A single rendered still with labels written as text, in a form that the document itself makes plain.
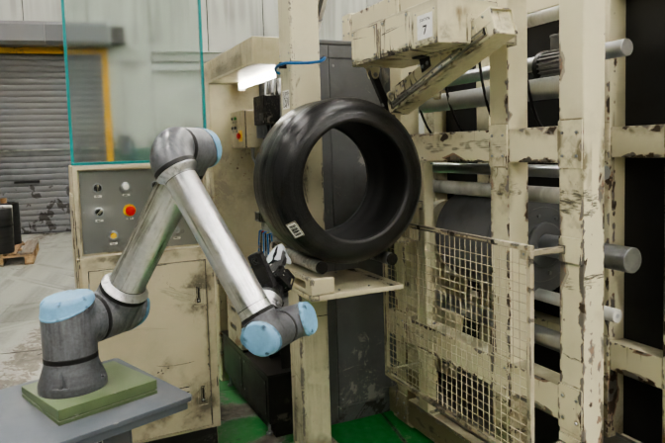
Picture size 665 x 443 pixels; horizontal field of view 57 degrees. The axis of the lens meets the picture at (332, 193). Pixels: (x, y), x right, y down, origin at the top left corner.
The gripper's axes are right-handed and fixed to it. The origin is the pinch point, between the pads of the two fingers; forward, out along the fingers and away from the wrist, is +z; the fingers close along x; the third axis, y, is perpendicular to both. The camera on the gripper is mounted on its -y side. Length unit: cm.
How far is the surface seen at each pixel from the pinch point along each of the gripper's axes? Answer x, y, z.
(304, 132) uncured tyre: 14.0, -16.5, 32.3
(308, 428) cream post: -47, 88, -7
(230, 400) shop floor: -118, 106, 30
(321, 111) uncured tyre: 19.4, -17.0, 41.1
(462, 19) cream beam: 71, -16, 60
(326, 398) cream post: -38, 85, 3
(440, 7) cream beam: 67, -24, 58
